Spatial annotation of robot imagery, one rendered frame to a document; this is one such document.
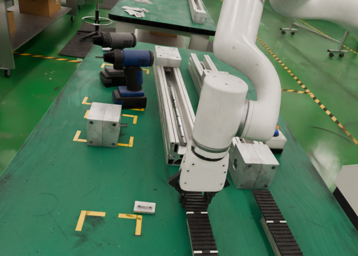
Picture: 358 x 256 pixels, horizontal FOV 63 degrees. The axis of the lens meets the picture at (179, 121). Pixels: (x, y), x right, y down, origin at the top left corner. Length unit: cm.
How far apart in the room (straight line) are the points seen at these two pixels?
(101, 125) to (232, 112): 45
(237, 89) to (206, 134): 11
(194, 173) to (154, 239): 17
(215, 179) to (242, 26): 33
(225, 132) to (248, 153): 29
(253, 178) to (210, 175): 22
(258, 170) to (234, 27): 39
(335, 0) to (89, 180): 79
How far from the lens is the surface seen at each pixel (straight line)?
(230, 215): 77
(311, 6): 90
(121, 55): 103
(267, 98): 57
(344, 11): 91
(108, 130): 87
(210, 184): 66
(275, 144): 102
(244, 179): 83
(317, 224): 87
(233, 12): 65
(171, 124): 89
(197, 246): 66
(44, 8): 452
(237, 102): 53
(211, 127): 55
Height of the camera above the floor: 133
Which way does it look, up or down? 31 degrees down
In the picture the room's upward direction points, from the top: 11 degrees clockwise
